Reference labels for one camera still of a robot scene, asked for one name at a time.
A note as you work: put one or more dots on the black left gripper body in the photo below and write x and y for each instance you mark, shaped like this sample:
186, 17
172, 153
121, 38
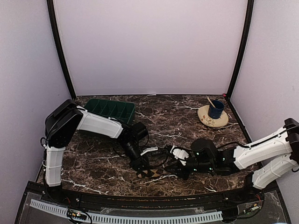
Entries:
133, 163

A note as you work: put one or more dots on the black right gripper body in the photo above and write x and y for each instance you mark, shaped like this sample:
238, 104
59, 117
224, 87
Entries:
206, 166

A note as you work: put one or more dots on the brown argyle sock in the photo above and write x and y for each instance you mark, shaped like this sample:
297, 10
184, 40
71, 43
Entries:
150, 173

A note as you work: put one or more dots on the green plastic divider tray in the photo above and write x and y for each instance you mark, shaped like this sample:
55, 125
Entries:
123, 111

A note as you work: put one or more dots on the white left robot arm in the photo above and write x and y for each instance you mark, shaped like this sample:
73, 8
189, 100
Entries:
68, 118

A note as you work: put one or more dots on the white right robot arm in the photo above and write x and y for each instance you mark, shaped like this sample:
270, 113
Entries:
281, 147

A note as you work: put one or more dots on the cream floral plate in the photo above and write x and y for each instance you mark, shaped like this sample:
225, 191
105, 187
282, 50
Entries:
210, 122

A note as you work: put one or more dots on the blue speckled mug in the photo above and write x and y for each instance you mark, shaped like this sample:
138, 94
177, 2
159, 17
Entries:
215, 110

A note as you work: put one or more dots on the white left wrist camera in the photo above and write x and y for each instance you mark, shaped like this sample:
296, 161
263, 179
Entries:
148, 149

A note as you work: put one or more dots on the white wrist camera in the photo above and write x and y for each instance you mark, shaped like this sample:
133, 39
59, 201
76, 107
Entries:
148, 149
180, 154

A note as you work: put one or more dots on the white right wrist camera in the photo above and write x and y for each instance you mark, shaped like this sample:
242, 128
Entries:
180, 154

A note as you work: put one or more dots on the black front rail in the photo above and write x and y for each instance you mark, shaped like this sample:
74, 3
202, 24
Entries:
93, 201

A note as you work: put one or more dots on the white slotted cable duct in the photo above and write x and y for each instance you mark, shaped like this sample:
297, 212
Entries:
117, 216

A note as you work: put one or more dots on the right black frame post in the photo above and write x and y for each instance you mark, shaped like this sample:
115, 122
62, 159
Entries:
242, 47

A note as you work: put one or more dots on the black frame post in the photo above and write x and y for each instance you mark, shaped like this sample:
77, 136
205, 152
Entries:
242, 47
59, 48

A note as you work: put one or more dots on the left black frame post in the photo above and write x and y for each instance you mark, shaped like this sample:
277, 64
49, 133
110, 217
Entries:
59, 48

